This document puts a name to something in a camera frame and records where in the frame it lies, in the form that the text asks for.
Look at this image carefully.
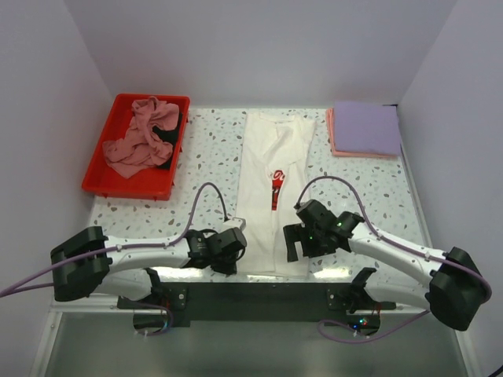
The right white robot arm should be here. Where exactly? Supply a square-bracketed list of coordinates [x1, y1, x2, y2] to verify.
[283, 199, 490, 331]

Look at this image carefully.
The red plastic bin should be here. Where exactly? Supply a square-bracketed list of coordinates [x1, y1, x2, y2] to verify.
[82, 93, 190, 200]

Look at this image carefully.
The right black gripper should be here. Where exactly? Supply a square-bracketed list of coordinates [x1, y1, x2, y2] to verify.
[284, 221, 335, 262]

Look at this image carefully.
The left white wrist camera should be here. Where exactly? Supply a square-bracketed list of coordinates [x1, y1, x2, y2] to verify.
[220, 217, 246, 232]

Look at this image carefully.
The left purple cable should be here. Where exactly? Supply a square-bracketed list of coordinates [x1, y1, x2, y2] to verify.
[0, 182, 231, 337]

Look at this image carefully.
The white t-shirt red print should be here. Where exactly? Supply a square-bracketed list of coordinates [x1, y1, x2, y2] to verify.
[236, 112, 316, 278]

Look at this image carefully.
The aluminium extrusion rail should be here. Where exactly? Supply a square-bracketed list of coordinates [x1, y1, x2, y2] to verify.
[49, 251, 465, 314]

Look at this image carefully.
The pink crumpled t-shirt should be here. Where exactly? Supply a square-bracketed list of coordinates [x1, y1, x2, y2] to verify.
[102, 97, 180, 179]

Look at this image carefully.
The folded purple t-shirt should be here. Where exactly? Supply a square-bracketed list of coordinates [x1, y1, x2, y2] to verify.
[332, 101, 401, 156]

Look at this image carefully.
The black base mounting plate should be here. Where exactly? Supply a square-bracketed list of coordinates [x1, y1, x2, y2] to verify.
[142, 282, 396, 327]

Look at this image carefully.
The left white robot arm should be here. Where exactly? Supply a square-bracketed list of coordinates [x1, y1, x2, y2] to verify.
[50, 226, 247, 308]

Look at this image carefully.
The black garment in bin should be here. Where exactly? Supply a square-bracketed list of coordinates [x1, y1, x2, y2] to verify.
[152, 112, 184, 170]

